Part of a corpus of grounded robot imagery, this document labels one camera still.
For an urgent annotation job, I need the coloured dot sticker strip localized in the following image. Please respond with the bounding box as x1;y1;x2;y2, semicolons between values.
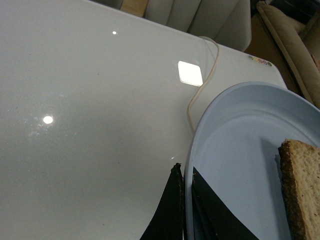
248;55;273;67

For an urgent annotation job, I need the white toaster power cable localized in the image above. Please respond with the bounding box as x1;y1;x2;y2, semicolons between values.
187;36;221;133

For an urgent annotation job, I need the brown bread slice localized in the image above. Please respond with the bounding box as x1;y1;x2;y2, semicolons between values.
278;139;320;240

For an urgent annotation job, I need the beige sofa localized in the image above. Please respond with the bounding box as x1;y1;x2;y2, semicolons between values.
256;1;320;108

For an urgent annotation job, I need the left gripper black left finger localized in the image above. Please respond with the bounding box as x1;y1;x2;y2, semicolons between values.
140;163;185;240

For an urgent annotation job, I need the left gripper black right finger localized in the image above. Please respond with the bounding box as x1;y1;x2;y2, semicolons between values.
191;168;257;240

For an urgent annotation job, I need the light blue round plate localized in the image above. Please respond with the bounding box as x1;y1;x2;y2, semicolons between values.
184;82;320;240

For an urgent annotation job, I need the grey chair right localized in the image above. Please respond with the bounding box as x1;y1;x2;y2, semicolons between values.
96;0;252;52

